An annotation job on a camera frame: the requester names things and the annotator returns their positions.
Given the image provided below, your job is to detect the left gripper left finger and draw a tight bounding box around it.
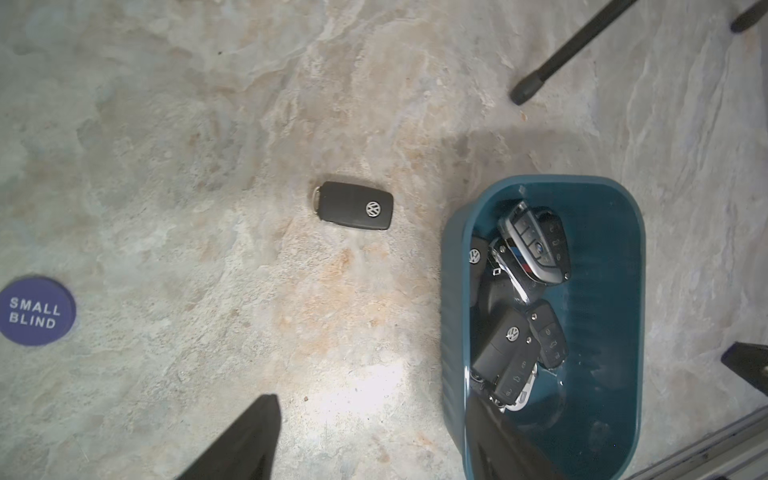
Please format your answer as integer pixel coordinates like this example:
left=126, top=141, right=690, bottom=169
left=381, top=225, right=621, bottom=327
left=179, top=394, right=282, bottom=480

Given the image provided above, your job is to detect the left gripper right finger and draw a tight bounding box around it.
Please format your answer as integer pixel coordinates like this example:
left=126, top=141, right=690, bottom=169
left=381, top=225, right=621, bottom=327
left=466, top=392, right=565, bottom=480

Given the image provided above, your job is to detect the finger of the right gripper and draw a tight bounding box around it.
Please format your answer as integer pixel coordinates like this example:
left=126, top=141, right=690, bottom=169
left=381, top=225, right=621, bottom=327
left=721, top=342, right=768, bottom=395

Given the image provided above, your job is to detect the black key fob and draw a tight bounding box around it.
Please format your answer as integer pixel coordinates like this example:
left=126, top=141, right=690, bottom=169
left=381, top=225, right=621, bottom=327
left=468, top=236, right=488, bottom=307
left=534, top=207, right=571, bottom=282
left=312, top=181, right=394, bottom=230
left=492, top=336, right=540, bottom=405
left=476, top=272, right=526, bottom=334
left=526, top=299, right=569, bottom=370

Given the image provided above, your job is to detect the teal storage tray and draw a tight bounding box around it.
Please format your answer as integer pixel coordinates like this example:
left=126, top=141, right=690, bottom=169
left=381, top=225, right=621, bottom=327
left=440, top=175, right=645, bottom=479

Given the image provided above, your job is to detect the black VW key top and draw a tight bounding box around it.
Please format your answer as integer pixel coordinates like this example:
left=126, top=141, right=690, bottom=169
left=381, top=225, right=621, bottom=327
left=471, top=304, right=530, bottom=383

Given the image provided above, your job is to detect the silver BMW key fob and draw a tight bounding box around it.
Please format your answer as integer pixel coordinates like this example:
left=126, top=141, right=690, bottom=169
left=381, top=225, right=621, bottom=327
left=489, top=200, right=565, bottom=304

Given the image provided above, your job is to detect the white key fob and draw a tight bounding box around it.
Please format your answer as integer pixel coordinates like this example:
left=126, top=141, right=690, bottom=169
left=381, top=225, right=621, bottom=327
left=505, top=364, right=538, bottom=412

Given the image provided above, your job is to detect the purple small blind chip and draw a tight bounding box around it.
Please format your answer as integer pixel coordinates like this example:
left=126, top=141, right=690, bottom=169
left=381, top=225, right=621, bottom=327
left=1, top=276, right=77, bottom=346

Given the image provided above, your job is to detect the black music stand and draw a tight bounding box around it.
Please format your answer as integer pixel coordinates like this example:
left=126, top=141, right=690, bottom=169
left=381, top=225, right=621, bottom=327
left=509, top=0, right=768, bottom=107

